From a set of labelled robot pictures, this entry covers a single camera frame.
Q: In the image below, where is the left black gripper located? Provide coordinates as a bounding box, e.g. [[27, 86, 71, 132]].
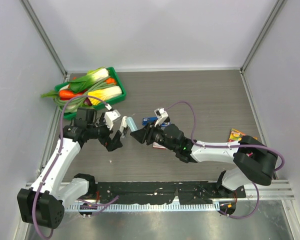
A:
[[87, 113, 123, 151]]

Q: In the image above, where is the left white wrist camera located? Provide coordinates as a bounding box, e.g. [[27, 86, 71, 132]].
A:
[[104, 109, 121, 131]]

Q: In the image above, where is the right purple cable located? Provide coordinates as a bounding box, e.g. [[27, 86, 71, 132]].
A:
[[164, 100, 286, 219]]

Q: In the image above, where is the large orange carrot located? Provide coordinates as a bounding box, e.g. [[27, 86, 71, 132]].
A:
[[58, 89, 83, 100]]

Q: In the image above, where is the purple red onion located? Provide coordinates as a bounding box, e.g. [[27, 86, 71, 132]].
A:
[[83, 98, 92, 106]]

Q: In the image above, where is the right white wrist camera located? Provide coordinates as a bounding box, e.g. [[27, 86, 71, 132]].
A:
[[154, 108, 170, 127]]

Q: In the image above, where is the yellow white napa cabbage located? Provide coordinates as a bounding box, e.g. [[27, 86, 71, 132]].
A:
[[86, 86, 122, 102]]

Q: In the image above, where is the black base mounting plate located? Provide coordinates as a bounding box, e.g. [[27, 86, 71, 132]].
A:
[[92, 181, 246, 205]]

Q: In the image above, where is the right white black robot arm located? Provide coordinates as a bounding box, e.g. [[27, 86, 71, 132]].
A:
[[130, 123, 278, 198]]

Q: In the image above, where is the purple cable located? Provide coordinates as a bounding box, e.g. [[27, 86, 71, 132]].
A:
[[31, 94, 121, 238], [164, 100, 286, 219]]

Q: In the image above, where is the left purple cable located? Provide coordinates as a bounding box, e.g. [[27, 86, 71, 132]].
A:
[[31, 94, 121, 238]]

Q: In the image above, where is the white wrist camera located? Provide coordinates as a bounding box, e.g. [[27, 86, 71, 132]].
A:
[[154, 108, 170, 127], [104, 109, 121, 131]]

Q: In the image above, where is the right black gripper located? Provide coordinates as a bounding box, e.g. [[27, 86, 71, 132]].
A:
[[130, 119, 178, 153]]

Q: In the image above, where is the green plastic tray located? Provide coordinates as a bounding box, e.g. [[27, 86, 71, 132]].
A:
[[42, 67, 126, 120]]

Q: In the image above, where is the upper white bok choy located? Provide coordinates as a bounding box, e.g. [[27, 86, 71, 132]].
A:
[[68, 67, 110, 93]]

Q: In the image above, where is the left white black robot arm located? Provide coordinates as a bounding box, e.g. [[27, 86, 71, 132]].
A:
[[17, 108, 123, 230]]

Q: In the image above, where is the colourful candy bag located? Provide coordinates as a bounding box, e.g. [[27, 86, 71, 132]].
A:
[[228, 128, 246, 142]]

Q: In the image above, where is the dark blue stapler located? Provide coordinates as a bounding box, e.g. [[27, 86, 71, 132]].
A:
[[142, 116, 171, 127]]

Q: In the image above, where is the small orange carrot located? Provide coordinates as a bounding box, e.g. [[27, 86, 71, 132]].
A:
[[105, 77, 117, 85]]

